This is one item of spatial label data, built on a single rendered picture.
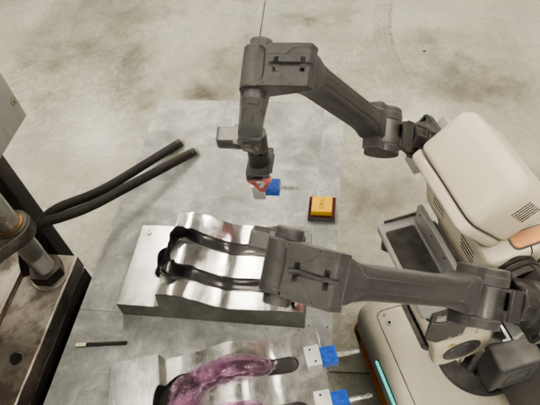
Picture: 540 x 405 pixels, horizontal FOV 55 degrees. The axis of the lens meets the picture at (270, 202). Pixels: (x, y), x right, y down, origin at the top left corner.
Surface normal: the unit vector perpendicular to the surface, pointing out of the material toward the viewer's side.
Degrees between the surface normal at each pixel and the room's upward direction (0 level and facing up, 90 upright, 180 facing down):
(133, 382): 0
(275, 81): 30
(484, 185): 42
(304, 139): 0
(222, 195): 0
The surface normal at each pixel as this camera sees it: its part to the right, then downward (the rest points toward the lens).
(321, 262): -0.53, -0.11
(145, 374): -0.09, -0.62
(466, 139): -0.72, -0.29
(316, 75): 0.82, 0.01
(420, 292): 0.56, 0.11
